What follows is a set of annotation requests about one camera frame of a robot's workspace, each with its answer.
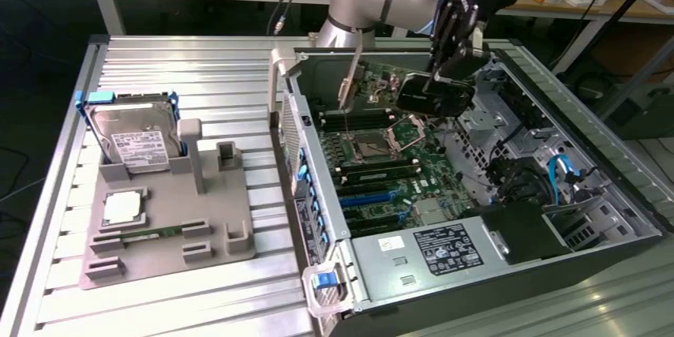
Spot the perforated metal disk bay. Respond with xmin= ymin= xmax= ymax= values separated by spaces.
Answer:
xmin=444 ymin=84 xmax=528 ymax=165

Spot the open socket cover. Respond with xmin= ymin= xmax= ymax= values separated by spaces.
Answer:
xmin=386 ymin=114 xmax=428 ymax=152

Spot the black slanted pole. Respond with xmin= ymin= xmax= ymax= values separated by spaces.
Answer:
xmin=547 ymin=0 xmax=657 ymax=74

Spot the CPU socket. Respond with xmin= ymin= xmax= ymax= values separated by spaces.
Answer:
xmin=349 ymin=131 xmax=393 ymax=165

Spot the green motherboard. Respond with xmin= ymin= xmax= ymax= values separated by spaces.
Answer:
xmin=314 ymin=110 xmax=467 ymax=238

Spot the grey slanted metal pole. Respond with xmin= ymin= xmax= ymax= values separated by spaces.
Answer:
xmin=596 ymin=36 xmax=674 ymax=118

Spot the black RAM stick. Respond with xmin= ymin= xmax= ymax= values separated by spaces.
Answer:
xmin=338 ymin=165 xmax=416 ymax=187

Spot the dark equipment case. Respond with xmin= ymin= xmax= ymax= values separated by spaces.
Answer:
xmin=604 ymin=86 xmax=674 ymax=140

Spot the silver chipset heat sink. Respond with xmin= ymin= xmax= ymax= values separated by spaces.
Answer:
xmin=412 ymin=198 xmax=447 ymax=227

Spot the blue expansion slot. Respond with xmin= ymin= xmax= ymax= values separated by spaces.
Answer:
xmin=338 ymin=190 xmax=400 ymax=208

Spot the black plastic fan shroud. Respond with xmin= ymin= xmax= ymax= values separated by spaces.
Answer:
xmin=456 ymin=200 xmax=575 ymax=267

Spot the grey power supply unit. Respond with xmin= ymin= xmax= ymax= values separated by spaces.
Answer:
xmin=346 ymin=216 xmax=509 ymax=303

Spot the open black PC case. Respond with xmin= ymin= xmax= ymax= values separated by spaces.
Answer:
xmin=266 ymin=47 xmax=674 ymax=337

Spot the blue case latch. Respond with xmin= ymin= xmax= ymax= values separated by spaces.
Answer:
xmin=309 ymin=271 xmax=336 ymax=289

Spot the hard disk in blue caddy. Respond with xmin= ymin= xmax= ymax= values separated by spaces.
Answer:
xmin=71 ymin=90 xmax=182 ymax=175

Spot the green RAM stick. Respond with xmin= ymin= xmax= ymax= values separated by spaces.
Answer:
xmin=118 ymin=225 xmax=184 ymax=242

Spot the silver CPU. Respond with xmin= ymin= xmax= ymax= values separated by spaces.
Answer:
xmin=102 ymin=193 xmax=145 ymax=223

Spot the grey parts rack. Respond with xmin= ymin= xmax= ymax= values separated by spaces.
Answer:
xmin=77 ymin=118 xmax=257 ymax=290

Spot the blue wire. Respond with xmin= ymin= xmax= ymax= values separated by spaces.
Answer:
xmin=544 ymin=153 xmax=583 ymax=208

